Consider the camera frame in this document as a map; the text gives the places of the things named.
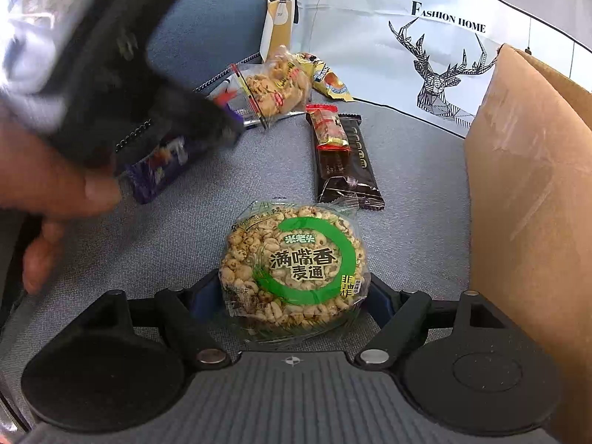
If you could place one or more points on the grey zippered seat cushion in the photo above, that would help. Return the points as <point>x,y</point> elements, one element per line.
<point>185,240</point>

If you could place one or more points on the dark brown snack bar packet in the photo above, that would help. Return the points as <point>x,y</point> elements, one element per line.
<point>354,171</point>

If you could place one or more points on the red snack packet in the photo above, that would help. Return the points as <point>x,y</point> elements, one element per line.
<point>326,127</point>

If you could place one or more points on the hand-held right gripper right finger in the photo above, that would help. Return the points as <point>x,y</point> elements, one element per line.
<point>377,292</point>

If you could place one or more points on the purple snack packet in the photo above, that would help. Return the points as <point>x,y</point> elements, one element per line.
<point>157,171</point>

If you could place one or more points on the brown cardboard box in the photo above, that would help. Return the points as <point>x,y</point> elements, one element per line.
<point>532,203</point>

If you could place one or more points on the clear bag of cookies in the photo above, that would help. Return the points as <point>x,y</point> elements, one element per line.
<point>273,88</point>

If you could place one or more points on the yellow snack packet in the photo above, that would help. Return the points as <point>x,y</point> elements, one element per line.
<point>330,81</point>

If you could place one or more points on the person's left hand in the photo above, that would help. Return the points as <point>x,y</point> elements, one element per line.
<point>46,180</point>

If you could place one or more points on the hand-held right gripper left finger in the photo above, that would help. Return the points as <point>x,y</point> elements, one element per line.
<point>209,289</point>

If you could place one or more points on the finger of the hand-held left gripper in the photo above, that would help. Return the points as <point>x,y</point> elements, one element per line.
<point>199,120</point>

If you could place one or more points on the round puffed wheat snack packet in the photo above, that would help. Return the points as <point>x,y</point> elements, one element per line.
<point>296,268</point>

